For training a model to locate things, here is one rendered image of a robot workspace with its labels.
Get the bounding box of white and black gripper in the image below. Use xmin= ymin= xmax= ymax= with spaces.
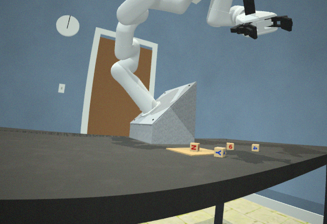
xmin=230 ymin=9 xmax=293 ymax=39

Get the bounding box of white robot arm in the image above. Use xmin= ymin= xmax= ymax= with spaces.
xmin=111 ymin=0 xmax=255 ymax=117

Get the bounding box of tan flat mat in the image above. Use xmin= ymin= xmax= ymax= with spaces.
xmin=166 ymin=148 xmax=214 ymax=156

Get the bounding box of cream letter block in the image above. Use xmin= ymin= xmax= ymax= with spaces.
xmin=226 ymin=143 xmax=234 ymax=150
xmin=252 ymin=144 xmax=260 ymax=152
xmin=214 ymin=147 xmax=226 ymax=158
xmin=190 ymin=143 xmax=200 ymax=152

